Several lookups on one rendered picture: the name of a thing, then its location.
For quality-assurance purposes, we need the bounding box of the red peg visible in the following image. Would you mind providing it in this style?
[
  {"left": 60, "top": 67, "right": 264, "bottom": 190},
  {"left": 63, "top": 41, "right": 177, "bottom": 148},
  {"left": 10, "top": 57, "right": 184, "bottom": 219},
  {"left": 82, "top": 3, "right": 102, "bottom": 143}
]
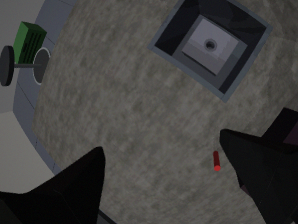
[{"left": 213, "top": 152, "right": 221, "bottom": 172}]

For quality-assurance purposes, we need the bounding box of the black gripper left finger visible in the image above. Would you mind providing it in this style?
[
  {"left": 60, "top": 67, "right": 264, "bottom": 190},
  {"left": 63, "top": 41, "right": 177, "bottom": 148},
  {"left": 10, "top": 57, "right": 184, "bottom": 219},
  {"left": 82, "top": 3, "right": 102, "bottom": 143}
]
[{"left": 0, "top": 147, "right": 106, "bottom": 224}]

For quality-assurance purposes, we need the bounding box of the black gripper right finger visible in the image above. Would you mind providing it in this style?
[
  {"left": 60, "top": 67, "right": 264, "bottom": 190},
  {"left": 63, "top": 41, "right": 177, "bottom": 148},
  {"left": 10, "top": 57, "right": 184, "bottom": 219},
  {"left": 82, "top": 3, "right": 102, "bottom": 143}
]
[{"left": 220, "top": 128, "right": 298, "bottom": 224}]

